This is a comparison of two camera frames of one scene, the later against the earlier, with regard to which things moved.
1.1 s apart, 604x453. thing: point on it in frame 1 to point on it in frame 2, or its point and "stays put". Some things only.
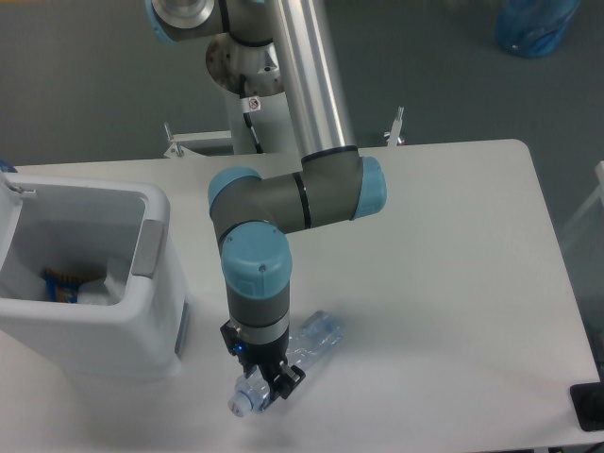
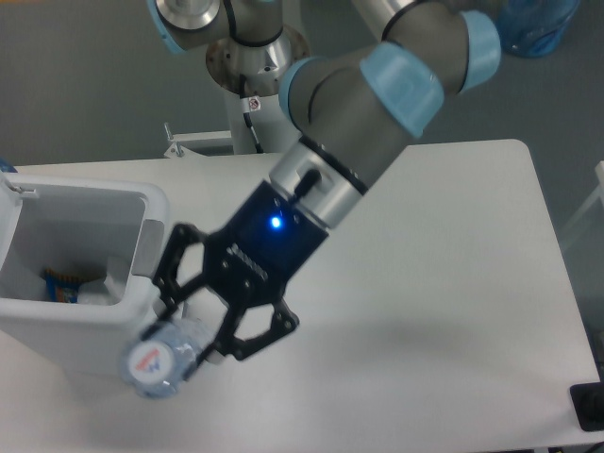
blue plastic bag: x=534 y=27 stays put
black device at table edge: x=588 y=402 stays put
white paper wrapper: x=112 y=289 stays put
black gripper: x=271 y=356 to x=263 y=247
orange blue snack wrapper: x=61 y=288 stays put
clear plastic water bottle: x=308 y=343 to x=157 y=360
